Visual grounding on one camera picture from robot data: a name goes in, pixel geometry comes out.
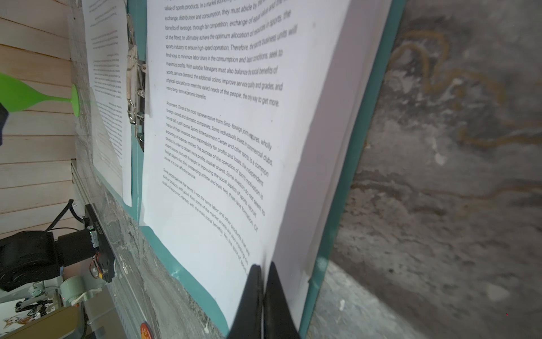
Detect printed paper sheet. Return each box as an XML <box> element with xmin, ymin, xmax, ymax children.
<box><xmin>82</xmin><ymin>0</ymin><xmax>132</xmax><ymax>206</ymax></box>
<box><xmin>270</xmin><ymin>0</ymin><xmax>392</xmax><ymax>329</ymax></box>
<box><xmin>141</xmin><ymin>1</ymin><xmax>349</xmax><ymax>329</ymax></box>

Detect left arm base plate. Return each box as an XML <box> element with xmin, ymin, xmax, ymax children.
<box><xmin>83</xmin><ymin>204</ymin><xmax>115</xmax><ymax>283</ymax></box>

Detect green plastic goblet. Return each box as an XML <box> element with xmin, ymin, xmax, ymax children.
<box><xmin>1</xmin><ymin>73</ymin><xmax>80</xmax><ymax>117</ymax></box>

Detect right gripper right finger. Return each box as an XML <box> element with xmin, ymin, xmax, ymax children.
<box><xmin>263</xmin><ymin>262</ymin><xmax>300</xmax><ymax>339</ymax></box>

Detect silver folder clip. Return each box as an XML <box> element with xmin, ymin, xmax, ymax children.
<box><xmin>126</xmin><ymin>14</ymin><xmax>146</xmax><ymax>151</ymax></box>

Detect teal paper folder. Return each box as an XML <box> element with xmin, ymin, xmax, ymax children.
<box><xmin>120</xmin><ymin>1</ymin><xmax>405</xmax><ymax>338</ymax></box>

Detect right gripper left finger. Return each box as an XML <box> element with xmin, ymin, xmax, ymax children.
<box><xmin>227</xmin><ymin>265</ymin><xmax>264</xmax><ymax>339</ymax></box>

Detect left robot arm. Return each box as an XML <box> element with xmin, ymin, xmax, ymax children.
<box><xmin>1</xmin><ymin>230</ymin><xmax>96</xmax><ymax>292</ymax></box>

